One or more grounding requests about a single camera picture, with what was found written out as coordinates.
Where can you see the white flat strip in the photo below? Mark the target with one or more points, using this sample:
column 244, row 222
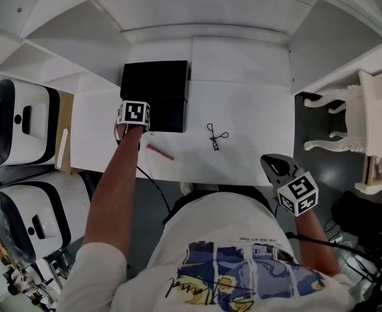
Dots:
column 62, row 149

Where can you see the person's left shoe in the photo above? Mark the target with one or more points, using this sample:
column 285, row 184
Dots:
column 186, row 188

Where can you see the pink-tipped swab stick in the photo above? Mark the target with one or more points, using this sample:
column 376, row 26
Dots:
column 160, row 152

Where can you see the white vanity table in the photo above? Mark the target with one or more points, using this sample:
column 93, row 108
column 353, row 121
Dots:
column 373, row 109

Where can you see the pile of metal parts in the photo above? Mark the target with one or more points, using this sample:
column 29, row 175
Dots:
column 25, row 281

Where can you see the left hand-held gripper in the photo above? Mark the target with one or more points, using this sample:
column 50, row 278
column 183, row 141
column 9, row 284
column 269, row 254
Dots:
column 133, row 112

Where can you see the person's left forearm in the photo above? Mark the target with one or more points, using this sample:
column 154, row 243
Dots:
column 113, row 190

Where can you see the person's white printed shirt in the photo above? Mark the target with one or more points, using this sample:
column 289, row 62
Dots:
column 217, row 232

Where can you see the person's black trousers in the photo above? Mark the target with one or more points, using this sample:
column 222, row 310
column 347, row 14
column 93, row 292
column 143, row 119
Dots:
column 236, row 190

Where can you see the small black wire-frame tool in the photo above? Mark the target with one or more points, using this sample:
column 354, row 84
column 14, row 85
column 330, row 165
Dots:
column 214, row 138

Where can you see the white table top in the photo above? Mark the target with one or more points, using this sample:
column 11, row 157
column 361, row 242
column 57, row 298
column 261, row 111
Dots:
column 243, row 115

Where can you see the white black-topped appliance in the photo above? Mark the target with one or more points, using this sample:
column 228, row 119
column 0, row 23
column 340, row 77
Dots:
column 54, row 213
column 38, row 122

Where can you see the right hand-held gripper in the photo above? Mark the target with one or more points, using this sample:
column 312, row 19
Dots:
column 298, row 193

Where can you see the person's right forearm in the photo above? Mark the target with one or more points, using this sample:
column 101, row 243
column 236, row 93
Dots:
column 314, row 245

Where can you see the black equipment pile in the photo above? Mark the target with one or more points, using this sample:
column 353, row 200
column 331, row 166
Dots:
column 363, row 219

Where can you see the black box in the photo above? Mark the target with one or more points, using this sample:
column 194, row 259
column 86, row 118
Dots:
column 158, row 83

